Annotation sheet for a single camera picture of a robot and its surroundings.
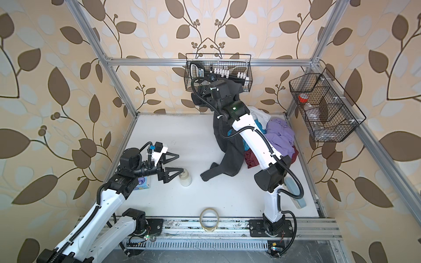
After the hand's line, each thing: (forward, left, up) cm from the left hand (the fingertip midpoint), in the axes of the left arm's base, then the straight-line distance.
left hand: (180, 163), depth 69 cm
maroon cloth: (+12, -35, -20) cm, 42 cm away
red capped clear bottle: (+39, -62, +4) cm, 73 cm away
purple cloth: (+27, -52, -11) cm, 60 cm away
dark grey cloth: (+13, -25, -18) cm, 33 cm away
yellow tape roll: (-21, -13, -24) cm, 34 cm away
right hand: (+29, -16, +13) cm, 35 cm away
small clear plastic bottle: (0, 0, -17) cm, 17 cm away
